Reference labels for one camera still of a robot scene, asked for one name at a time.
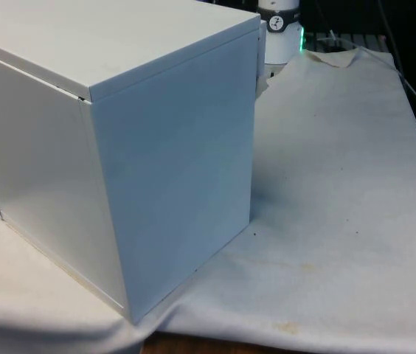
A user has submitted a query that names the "black cable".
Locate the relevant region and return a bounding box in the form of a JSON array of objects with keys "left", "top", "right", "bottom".
[{"left": 380, "top": 0, "right": 416, "bottom": 88}]

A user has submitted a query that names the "white chest of drawers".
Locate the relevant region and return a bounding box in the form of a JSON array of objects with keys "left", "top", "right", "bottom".
[{"left": 0, "top": 0, "right": 263, "bottom": 326}]

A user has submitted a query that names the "grey cable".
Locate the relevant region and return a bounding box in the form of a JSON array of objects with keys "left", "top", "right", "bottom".
[{"left": 355, "top": 46, "right": 416, "bottom": 117}]

